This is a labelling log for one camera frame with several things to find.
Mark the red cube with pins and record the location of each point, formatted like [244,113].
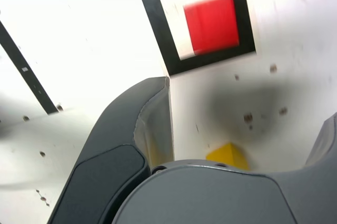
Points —
[210,23]

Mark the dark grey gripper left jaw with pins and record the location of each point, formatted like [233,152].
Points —
[105,168]

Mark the black tape square outline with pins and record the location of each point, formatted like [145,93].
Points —
[154,10]

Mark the black tape strip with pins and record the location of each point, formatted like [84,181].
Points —
[31,79]

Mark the yellow cube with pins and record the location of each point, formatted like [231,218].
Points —
[229,155]

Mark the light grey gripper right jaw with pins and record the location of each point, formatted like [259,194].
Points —
[210,195]

